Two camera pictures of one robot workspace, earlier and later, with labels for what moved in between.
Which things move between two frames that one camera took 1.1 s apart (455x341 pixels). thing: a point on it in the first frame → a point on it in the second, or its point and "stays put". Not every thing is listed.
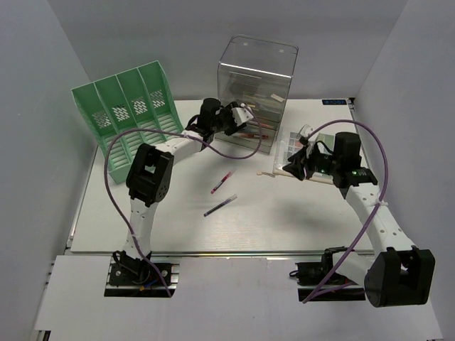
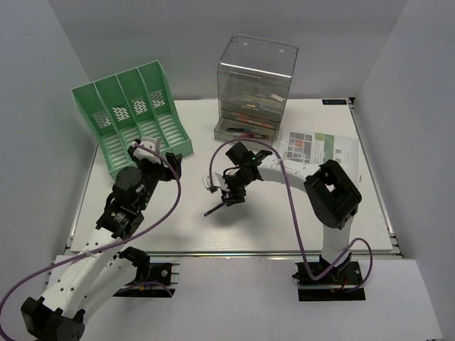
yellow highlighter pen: [257, 96] stays put
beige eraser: [277, 97] stays put
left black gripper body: [226, 122] → [153, 172]
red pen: [252, 135] stays put
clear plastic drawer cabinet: [256, 71] stays put
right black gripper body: [319, 163] → [237, 184]
